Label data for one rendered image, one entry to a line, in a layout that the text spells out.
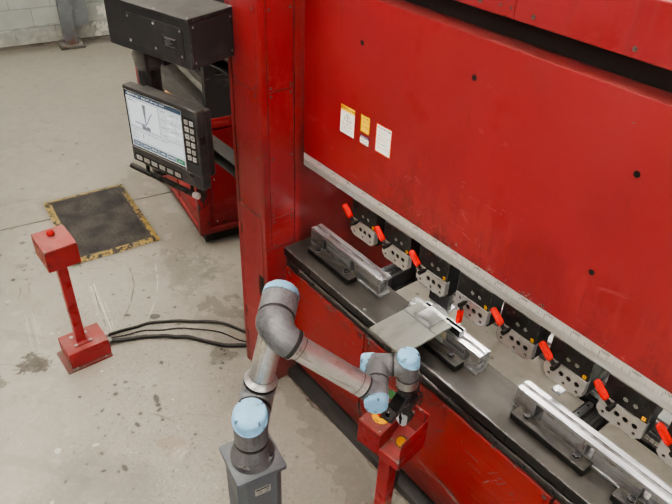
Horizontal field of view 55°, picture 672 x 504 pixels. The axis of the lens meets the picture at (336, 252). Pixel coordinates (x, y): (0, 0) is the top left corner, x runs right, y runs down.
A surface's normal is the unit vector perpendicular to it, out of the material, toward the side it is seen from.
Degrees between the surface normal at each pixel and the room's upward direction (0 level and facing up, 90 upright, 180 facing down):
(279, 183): 90
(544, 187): 90
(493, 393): 0
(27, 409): 0
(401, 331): 0
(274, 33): 90
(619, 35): 90
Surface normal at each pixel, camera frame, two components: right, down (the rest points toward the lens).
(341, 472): 0.04, -0.81
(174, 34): -0.59, 0.46
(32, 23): 0.48, 0.53
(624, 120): -0.79, 0.34
